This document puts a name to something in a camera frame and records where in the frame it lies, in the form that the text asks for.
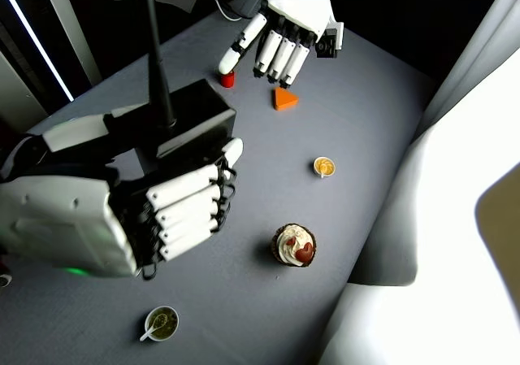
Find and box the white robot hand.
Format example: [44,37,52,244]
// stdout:
[0,106,245,280]
[218,0,338,89]

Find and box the black walkie-talkie radio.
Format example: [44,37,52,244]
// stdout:
[109,0,237,179]

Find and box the grey box device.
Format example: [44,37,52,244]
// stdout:
[227,0,269,20]

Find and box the orange triangle block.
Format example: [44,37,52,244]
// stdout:
[272,86,300,111]

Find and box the white bowl green soup spoon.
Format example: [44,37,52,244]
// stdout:
[139,305,180,343]

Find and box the small white cup orange drink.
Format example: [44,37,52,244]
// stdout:
[313,156,336,179]

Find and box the white light bar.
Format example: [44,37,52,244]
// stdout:
[0,0,76,102]

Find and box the grey table cloth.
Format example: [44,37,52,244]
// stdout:
[0,9,438,365]

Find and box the toy cupcake white cream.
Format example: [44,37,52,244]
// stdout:
[271,223,318,268]

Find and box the white backdrop curtain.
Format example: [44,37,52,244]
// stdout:
[318,0,520,365]

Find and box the beige panel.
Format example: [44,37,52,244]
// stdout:
[474,165,520,317]

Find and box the black wrist camera white bracket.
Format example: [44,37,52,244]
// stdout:
[314,21,345,60]

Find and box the grey upright post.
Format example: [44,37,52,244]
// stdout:
[38,0,102,85]

